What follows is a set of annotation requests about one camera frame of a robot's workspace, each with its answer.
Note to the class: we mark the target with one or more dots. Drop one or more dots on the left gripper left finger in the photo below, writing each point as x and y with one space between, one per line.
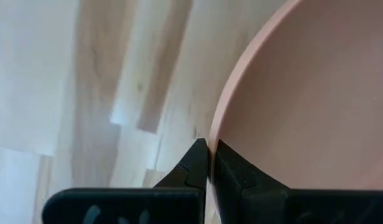
132 207

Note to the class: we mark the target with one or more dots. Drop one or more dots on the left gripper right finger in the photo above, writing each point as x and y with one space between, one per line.
272 207

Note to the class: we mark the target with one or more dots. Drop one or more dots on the cream peach plate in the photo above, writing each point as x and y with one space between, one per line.
303 93

